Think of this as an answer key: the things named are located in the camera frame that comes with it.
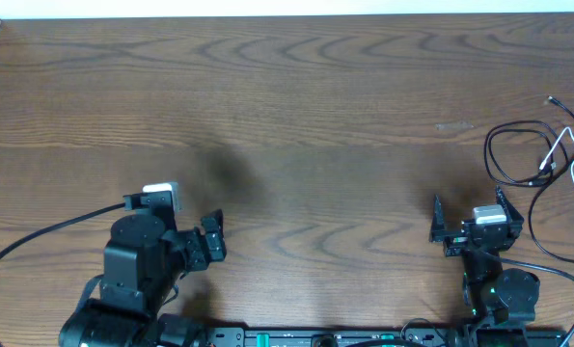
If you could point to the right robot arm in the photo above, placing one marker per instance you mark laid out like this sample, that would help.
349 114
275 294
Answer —
502 300

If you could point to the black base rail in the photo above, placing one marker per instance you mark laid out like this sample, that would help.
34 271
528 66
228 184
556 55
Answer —
415 332

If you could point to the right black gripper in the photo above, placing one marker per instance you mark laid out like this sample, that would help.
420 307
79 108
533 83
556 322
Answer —
453 243

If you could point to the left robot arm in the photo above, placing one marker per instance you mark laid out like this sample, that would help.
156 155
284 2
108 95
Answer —
143 261

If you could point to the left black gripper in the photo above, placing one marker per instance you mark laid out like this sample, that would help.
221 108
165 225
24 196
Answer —
198 246

